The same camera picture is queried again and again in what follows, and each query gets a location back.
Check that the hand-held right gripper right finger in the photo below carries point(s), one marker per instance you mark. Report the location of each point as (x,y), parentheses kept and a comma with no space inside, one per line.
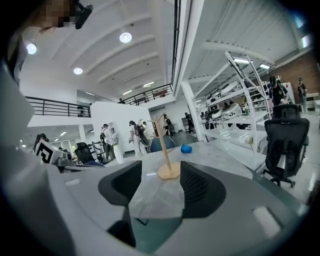
(237,200)

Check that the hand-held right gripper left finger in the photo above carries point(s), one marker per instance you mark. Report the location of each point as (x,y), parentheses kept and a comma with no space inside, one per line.
(87,200)

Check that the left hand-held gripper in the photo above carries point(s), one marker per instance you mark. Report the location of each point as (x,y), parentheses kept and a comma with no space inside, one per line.
(47,151)

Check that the blue plastic cup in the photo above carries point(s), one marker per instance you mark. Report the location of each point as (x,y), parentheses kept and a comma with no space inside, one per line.
(186,148)

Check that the wooden tree cup holder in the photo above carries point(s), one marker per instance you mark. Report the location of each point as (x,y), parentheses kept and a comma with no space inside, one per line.
(168,172)

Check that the white ribbed vase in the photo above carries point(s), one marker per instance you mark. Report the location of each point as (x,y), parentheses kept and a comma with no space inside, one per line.
(118,154)

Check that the person's torso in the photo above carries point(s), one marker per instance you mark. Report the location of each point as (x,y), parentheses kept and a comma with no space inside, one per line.
(25,187)

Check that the dried flower sprig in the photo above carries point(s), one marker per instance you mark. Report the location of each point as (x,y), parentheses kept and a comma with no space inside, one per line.
(250,141)

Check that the black mezzanine railing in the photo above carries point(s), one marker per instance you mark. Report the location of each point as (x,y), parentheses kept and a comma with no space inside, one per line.
(60,107)

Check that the black mesh office chair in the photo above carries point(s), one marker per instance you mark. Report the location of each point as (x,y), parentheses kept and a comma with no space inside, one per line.
(285,142)

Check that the white metal shelving rack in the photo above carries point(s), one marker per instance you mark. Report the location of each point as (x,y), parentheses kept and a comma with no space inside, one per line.
(237,105)

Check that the round ceiling lamp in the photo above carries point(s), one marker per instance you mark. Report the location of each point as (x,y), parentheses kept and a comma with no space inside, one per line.
(31,48)
(78,70)
(125,37)

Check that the person's head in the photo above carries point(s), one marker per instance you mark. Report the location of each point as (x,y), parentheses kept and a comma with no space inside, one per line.
(57,12)

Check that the black head-mounted camera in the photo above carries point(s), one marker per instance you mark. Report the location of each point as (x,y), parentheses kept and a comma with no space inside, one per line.
(83,13)

